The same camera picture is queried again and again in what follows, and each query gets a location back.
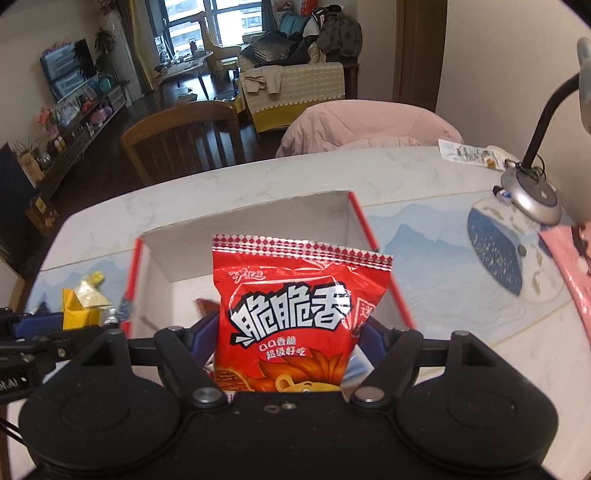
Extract wooden TV cabinet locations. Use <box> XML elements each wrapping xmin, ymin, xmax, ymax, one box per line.
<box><xmin>32</xmin><ymin>83</ymin><xmax>130</xmax><ymax>185</ymax></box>

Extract wooden door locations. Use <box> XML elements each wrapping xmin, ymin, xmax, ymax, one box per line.
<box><xmin>392</xmin><ymin>0</ymin><xmax>448</xmax><ymax>112</ymax></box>

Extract black cabinet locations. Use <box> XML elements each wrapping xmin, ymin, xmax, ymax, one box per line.
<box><xmin>0</xmin><ymin>143</ymin><xmax>28</xmax><ymax>278</ymax></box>

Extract black cushion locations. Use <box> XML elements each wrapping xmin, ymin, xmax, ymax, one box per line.
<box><xmin>239</xmin><ymin>31</ymin><xmax>301</xmax><ymax>65</ymax></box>

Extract dark jacket pile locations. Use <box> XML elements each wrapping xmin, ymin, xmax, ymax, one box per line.
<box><xmin>295</xmin><ymin>4</ymin><xmax>363</xmax><ymax>61</ymax></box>

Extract white printed packet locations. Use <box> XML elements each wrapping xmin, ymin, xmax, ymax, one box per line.
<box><xmin>438</xmin><ymin>138</ymin><xmax>509</xmax><ymax>171</ymax></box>

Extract yellow grey curtain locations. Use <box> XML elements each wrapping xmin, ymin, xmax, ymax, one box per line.
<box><xmin>117</xmin><ymin>0</ymin><xmax>153</xmax><ymax>93</ymax></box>

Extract pink flowers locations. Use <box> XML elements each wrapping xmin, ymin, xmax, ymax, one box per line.
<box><xmin>37</xmin><ymin>107</ymin><xmax>63</xmax><ymax>139</ymax></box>

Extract pink printed plastic bag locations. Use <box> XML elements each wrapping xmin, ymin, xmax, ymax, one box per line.
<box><xmin>538</xmin><ymin>224</ymin><xmax>591</xmax><ymax>342</ymax></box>

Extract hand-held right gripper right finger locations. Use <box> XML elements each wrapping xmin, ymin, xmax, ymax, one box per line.
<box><xmin>349</xmin><ymin>320</ymin><xmax>504</xmax><ymax>409</ymax></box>

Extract red snack packet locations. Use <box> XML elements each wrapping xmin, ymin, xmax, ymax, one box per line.
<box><xmin>211</xmin><ymin>234</ymin><xmax>394</xmax><ymax>393</ymax></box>

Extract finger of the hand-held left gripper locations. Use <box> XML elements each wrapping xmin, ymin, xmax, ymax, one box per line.
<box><xmin>0</xmin><ymin>308</ymin><xmax>64</xmax><ymax>340</ymax></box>
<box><xmin>0</xmin><ymin>331</ymin><xmax>100</xmax><ymax>370</ymax></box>

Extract brown gift box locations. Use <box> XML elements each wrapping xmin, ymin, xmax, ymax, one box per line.
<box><xmin>25</xmin><ymin>196</ymin><xmax>61</xmax><ymax>236</ymax></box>

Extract window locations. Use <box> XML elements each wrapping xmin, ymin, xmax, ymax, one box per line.
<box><xmin>145</xmin><ymin>0</ymin><xmax>264</xmax><ymax>51</ymax></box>

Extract white tower air conditioner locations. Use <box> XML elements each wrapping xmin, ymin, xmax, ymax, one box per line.
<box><xmin>104</xmin><ymin>9</ymin><xmax>139</xmax><ymax>107</ymax></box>

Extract red cardboard box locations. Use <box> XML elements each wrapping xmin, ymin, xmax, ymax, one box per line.
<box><xmin>122</xmin><ymin>190</ymin><xmax>416</xmax><ymax>361</ymax></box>

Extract sofa with cream cover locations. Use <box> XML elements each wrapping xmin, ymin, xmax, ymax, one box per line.
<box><xmin>237</xmin><ymin>14</ymin><xmax>363</xmax><ymax>134</ymax></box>

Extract television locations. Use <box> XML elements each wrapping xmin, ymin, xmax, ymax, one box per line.
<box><xmin>40</xmin><ymin>38</ymin><xmax>98</xmax><ymax>100</ymax></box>

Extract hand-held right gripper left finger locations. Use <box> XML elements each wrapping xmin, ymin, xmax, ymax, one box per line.
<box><xmin>69</xmin><ymin>314</ymin><xmax>229</xmax><ymax>411</ymax></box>

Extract beige cloth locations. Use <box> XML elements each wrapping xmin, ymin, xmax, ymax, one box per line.
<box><xmin>243</xmin><ymin>65</ymin><xmax>283</xmax><ymax>100</ymax></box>

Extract teal cushion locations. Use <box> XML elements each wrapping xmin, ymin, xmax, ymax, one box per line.
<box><xmin>279</xmin><ymin>11</ymin><xmax>308</xmax><ymax>38</ymax></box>

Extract plain yellow packet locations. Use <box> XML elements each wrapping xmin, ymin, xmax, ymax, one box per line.
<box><xmin>61</xmin><ymin>288</ymin><xmax>103</xmax><ymax>330</ymax></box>

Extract silver desk lamp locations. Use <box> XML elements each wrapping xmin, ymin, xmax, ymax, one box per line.
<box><xmin>494</xmin><ymin>37</ymin><xmax>591</xmax><ymax>227</ymax></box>

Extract wooden coffee table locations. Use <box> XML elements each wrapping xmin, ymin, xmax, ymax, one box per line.
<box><xmin>154</xmin><ymin>51</ymin><xmax>215</xmax><ymax>100</ymax></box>

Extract wooden giraffe chair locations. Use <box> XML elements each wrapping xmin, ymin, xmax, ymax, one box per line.
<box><xmin>198</xmin><ymin>25</ymin><xmax>241</xmax><ymax>75</ymax></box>

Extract cream gold foil packet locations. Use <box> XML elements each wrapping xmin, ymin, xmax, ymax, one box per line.
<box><xmin>75</xmin><ymin>273</ymin><xmax>113</xmax><ymax>309</ymax></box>

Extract paper bag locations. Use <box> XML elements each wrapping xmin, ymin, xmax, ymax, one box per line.
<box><xmin>17</xmin><ymin>152</ymin><xmax>44</xmax><ymax>188</ymax></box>

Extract green potted plant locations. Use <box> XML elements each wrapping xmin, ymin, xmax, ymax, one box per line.
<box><xmin>95</xmin><ymin>30</ymin><xmax>116</xmax><ymax>79</ymax></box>

